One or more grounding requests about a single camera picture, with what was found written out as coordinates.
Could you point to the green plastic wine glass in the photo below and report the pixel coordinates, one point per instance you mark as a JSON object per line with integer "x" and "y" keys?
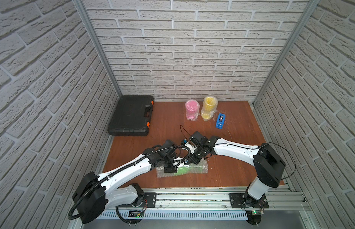
{"x": 183, "y": 170}

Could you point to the aluminium corner post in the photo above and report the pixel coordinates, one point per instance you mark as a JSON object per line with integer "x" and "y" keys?
{"x": 81, "y": 8}
{"x": 307, "y": 13}

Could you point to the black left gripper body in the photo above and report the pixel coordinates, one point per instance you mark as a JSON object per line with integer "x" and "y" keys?
{"x": 172, "y": 165}

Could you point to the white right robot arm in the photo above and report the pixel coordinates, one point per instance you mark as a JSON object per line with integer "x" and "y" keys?
{"x": 268, "y": 164}

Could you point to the blue tape dispenser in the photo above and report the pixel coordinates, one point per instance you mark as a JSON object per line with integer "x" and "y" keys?
{"x": 220, "y": 121}

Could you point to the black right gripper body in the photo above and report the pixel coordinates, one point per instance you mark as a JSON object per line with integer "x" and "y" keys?
{"x": 197, "y": 155}

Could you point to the bubble wrap sheet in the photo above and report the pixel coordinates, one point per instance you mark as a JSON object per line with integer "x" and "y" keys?
{"x": 192, "y": 110}
{"x": 209, "y": 108}
{"x": 201, "y": 168}

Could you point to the right aluminium corner post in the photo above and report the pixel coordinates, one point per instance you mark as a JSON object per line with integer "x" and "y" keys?
{"x": 307, "y": 13}

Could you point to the left aluminium corner post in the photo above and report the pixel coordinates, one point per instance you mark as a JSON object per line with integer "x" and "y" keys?
{"x": 81, "y": 8}

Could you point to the black plastic tool case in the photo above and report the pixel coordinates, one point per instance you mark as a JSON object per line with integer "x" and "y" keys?
{"x": 132, "y": 116}

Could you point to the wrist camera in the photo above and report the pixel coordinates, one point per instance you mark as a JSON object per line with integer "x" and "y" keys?
{"x": 197, "y": 140}
{"x": 184, "y": 162}

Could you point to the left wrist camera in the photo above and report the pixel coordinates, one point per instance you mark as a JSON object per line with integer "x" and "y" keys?
{"x": 184, "y": 162}

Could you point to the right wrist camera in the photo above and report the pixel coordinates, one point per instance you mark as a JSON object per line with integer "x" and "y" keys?
{"x": 197, "y": 140}

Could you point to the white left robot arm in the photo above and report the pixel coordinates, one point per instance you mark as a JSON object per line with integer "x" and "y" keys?
{"x": 95, "y": 192}

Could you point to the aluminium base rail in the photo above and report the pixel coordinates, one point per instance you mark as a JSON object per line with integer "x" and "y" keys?
{"x": 213, "y": 204}

